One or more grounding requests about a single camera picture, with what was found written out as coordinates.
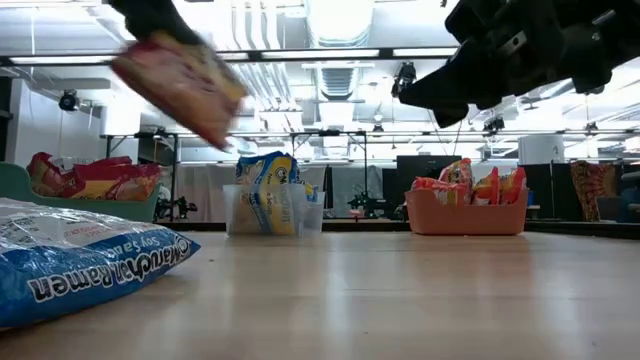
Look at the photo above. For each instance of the white box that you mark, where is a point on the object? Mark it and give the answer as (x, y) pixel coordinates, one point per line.
(541, 149)
(120, 120)

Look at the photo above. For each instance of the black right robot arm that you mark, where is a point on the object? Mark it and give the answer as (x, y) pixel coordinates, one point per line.
(627, 25)

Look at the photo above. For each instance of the patterned fabric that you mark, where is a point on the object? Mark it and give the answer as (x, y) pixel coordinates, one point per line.
(592, 187)

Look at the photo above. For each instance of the background station black frame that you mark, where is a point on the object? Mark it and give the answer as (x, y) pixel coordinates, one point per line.
(174, 165)

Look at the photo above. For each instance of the black aluminium table frame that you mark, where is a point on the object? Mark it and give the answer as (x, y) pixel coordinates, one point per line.
(365, 226)

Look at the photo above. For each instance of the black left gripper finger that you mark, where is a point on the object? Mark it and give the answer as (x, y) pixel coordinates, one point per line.
(150, 15)

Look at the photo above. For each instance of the orange plastic bin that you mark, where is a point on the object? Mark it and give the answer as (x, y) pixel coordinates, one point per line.
(465, 220)

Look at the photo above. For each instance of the red Maruchan ramen pack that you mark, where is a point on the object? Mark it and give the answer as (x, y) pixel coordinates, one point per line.
(45, 175)
(120, 182)
(185, 85)

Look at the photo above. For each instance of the black overhead frame beam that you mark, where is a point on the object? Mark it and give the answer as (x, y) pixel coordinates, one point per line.
(240, 55)

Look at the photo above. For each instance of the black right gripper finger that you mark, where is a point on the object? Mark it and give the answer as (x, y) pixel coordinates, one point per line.
(460, 80)
(451, 116)

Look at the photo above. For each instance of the orange Maruchan ramen pack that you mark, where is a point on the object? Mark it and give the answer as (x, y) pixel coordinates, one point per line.
(457, 175)
(487, 187)
(432, 189)
(513, 185)

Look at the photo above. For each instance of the green plastic bin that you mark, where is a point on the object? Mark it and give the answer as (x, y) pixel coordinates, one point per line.
(100, 210)

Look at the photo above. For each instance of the blue chair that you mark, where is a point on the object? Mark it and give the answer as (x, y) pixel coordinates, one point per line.
(631, 197)

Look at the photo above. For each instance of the black cabinet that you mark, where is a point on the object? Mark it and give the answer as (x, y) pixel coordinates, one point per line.
(542, 192)

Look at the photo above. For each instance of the background black robot arm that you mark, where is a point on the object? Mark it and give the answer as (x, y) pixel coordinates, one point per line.
(369, 202)
(172, 207)

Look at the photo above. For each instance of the blue Maruchan ramen pack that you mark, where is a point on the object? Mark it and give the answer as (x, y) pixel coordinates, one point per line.
(275, 200)
(310, 192)
(245, 170)
(75, 270)

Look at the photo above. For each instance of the clear plastic bin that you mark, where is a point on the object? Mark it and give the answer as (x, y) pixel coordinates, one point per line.
(235, 210)

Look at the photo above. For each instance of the black monitor screen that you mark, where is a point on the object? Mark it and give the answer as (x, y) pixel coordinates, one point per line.
(415, 167)

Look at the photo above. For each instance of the black camera on mount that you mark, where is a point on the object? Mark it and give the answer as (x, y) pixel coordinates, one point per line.
(68, 101)
(405, 77)
(493, 124)

